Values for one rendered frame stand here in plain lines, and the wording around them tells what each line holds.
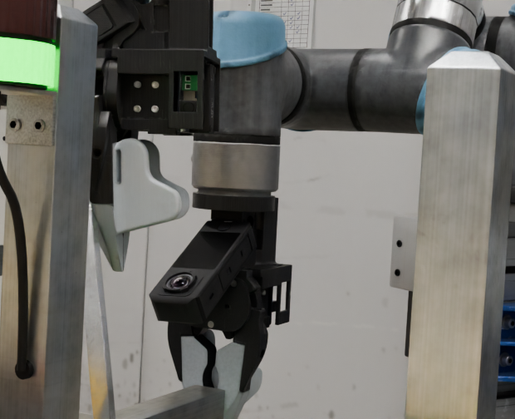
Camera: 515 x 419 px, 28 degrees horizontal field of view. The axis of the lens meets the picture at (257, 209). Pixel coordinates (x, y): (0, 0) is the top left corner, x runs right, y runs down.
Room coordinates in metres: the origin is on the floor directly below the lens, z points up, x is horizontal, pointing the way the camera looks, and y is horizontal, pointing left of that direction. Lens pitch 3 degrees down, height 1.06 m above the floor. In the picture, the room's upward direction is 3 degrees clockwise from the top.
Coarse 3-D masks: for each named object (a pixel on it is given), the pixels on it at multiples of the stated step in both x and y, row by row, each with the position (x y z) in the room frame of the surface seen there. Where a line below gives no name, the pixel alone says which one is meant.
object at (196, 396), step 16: (160, 400) 0.82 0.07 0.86; (176, 400) 0.82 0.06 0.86; (192, 400) 0.83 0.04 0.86; (208, 400) 0.85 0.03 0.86; (128, 416) 0.76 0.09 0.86; (144, 416) 0.77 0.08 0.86; (160, 416) 0.78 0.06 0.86; (176, 416) 0.80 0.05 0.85; (192, 416) 0.82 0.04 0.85; (208, 416) 0.85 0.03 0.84
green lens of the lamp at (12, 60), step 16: (0, 48) 0.54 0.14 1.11; (16, 48) 0.54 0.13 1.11; (32, 48) 0.55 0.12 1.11; (48, 48) 0.56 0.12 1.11; (0, 64) 0.54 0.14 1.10; (16, 64) 0.54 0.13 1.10; (32, 64) 0.55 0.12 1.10; (48, 64) 0.56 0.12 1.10; (0, 80) 0.54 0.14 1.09; (16, 80) 0.54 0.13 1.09; (32, 80) 0.55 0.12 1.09; (48, 80) 0.56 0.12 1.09
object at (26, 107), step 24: (0, 96) 0.56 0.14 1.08; (24, 96) 0.60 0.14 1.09; (48, 96) 0.59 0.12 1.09; (24, 120) 0.60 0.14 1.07; (48, 120) 0.59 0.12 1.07; (24, 144) 0.60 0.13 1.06; (48, 144) 0.59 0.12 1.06; (0, 168) 0.57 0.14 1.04; (24, 240) 0.59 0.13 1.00; (24, 264) 0.59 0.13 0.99; (24, 288) 0.59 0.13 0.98; (24, 312) 0.59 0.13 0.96; (24, 336) 0.59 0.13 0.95; (24, 360) 0.59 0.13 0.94
